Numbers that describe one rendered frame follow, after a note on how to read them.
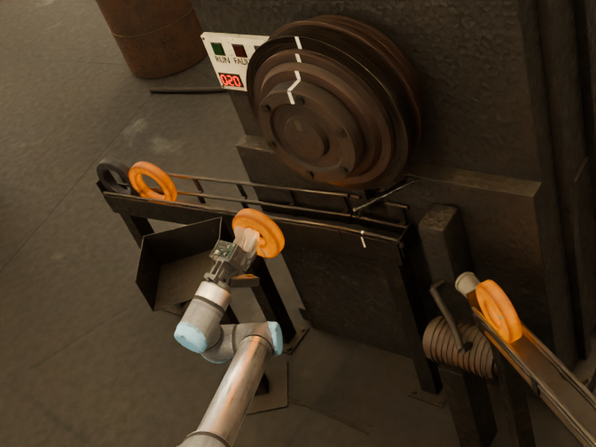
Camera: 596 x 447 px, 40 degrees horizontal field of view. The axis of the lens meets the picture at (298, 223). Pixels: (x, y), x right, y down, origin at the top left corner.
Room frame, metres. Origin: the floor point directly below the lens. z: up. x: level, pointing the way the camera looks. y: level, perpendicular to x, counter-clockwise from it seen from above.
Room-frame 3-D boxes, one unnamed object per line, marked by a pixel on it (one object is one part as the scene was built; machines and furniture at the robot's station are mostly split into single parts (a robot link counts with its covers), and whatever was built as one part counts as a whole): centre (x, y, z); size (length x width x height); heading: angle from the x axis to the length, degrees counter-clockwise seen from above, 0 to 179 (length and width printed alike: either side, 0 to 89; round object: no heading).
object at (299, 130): (1.69, -0.11, 1.11); 0.28 x 0.06 x 0.28; 42
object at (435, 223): (1.60, -0.35, 0.68); 0.11 x 0.08 x 0.24; 132
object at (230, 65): (2.09, -0.03, 1.15); 0.26 x 0.02 x 0.18; 42
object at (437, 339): (1.43, -0.30, 0.27); 0.22 x 0.13 x 0.53; 42
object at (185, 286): (1.98, 0.36, 0.36); 0.26 x 0.20 x 0.72; 77
